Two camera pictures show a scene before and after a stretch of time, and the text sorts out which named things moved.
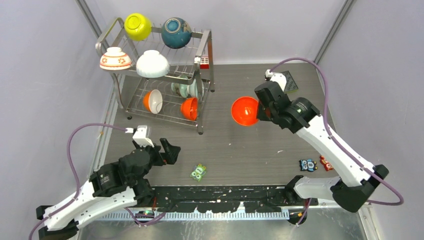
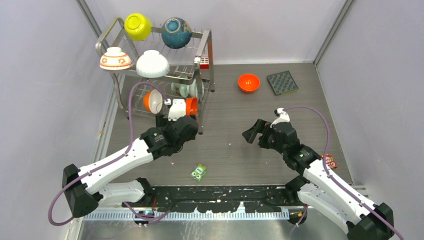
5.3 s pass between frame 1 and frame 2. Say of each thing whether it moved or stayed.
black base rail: stayed
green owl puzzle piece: stayed
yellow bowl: stayed
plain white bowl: stayed
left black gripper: moved
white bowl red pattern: stayed
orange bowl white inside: stayed
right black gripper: moved
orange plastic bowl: moved
